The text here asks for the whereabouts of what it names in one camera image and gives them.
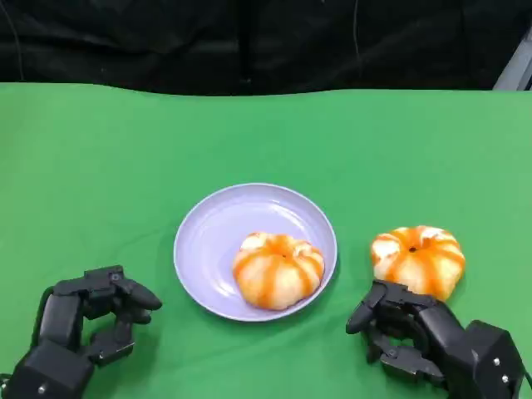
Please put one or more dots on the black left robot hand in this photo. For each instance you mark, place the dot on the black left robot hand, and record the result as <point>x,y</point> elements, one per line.
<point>62,311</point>

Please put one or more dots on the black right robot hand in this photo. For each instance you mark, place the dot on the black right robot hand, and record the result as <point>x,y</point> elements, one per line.
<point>436,328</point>

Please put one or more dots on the orange white toy bread roll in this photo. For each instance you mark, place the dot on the orange white toy bread roll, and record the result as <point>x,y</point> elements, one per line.
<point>278,274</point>
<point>420,262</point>

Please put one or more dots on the lilac plate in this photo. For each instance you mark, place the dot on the lilac plate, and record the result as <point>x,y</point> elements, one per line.
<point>208,257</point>

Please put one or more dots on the green table cloth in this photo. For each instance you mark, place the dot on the green table cloth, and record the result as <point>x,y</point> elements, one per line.
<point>266,141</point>

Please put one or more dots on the black backdrop curtain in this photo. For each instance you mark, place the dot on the black backdrop curtain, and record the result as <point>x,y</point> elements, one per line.
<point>166,41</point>

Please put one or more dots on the black vertical pole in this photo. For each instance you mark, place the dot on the black vertical pole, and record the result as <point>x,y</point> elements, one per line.
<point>246,41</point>

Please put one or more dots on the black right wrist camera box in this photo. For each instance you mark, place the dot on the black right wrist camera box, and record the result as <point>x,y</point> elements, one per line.
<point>486,359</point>

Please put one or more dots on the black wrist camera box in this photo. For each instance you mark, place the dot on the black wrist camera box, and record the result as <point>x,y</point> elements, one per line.
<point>50,370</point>
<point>486,359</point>

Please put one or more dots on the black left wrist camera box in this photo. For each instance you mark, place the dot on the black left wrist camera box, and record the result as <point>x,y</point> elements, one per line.
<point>50,370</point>

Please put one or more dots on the grey metal frame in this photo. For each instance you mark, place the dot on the grey metal frame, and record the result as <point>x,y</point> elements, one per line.
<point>515,70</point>

